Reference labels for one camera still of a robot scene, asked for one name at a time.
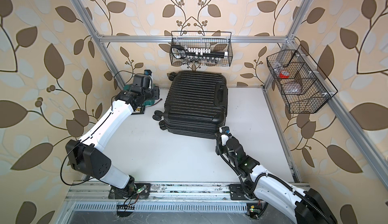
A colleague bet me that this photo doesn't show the black hard-shell suitcase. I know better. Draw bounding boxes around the black hard-shell suitcase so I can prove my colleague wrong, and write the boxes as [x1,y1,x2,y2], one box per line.
[153,71,228,139]

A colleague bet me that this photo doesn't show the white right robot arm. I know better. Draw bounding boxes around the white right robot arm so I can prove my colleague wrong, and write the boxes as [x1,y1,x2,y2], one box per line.
[215,127,337,224]

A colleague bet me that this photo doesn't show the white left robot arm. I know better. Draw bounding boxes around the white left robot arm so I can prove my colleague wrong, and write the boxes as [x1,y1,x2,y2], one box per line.
[65,85,160,189]

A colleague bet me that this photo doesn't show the green plastic tool case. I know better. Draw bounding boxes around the green plastic tool case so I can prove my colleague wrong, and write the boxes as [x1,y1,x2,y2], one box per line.
[123,84,160,108]

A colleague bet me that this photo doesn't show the black screwdriver bit holder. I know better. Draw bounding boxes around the black screwdriver bit holder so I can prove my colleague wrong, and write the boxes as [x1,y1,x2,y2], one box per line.
[132,105,146,115]

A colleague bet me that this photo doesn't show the red lid in basket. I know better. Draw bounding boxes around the red lid in basket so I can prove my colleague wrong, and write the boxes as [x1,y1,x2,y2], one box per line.
[279,70,290,79]

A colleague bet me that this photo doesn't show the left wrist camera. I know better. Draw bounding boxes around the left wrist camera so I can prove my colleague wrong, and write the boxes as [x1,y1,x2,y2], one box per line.
[132,69,153,88]

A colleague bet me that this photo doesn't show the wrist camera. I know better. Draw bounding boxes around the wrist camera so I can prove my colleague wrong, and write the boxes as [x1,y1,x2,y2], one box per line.
[219,126,232,146]
[132,69,153,88]

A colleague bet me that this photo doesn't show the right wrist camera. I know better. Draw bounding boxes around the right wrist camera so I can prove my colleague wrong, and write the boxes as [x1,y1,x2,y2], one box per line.
[219,126,232,146]

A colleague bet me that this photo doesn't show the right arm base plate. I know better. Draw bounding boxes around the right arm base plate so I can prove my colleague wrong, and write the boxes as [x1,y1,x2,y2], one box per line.
[229,184,258,201]

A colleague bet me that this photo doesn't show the black handled scissors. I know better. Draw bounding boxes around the black handled scissors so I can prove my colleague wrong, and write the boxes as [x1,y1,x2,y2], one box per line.
[170,45,188,59]

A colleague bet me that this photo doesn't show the socket set rail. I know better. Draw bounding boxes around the socket set rail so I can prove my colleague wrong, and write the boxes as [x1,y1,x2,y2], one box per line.
[185,48,228,58]

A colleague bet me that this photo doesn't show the back wall wire basket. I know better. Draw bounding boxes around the back wall wire basket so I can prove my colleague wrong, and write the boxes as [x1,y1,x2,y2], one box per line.
[169,30,233,68]

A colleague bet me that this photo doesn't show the wall wire basket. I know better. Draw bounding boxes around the wall wire basket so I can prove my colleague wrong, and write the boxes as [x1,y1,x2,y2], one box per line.
[169,30,233,68]
[266,45,338,114]

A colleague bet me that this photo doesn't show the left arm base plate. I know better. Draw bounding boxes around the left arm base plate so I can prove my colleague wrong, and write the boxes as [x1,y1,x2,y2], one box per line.
[108,183,151,199]

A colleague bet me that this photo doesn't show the right wall wire basket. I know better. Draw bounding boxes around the right wall wire basket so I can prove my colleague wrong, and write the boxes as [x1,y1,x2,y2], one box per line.
[266,45,338,114]

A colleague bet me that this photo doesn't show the aluminium frame rail front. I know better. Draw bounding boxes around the aluminium frame rail front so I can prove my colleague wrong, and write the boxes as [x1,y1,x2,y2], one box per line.
[65,181,265,213]

